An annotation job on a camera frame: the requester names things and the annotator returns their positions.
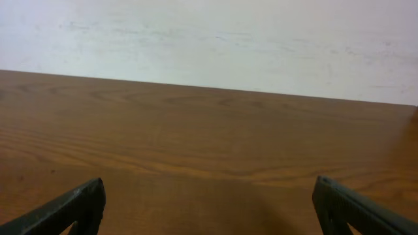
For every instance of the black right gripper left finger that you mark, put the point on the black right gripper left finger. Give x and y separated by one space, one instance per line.
80 209

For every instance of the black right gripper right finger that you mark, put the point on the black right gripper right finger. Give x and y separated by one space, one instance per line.
339 209

